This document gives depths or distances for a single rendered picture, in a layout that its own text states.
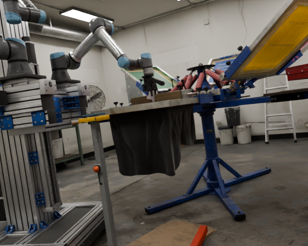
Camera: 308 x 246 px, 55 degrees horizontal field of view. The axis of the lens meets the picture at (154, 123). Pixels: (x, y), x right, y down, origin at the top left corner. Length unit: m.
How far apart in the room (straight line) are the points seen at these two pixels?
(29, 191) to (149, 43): 5.54
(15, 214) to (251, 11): 5.53
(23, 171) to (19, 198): 0.20
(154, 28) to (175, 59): 0.93
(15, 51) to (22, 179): 0.86
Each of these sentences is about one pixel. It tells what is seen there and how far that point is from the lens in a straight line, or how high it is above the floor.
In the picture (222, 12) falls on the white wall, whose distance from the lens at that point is 6.67.
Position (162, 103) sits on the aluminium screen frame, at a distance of 1.70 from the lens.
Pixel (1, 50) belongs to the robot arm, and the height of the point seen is 1.40.
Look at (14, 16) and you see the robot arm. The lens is 1.77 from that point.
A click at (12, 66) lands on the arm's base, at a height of 1.32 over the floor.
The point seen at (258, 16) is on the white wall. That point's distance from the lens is 6.47.
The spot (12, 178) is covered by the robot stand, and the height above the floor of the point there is 0.60.
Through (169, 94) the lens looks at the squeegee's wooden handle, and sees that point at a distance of 2.06.
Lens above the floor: 0.96
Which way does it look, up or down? 3 degrees down
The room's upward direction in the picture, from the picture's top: 8 degrees counter-clockwise
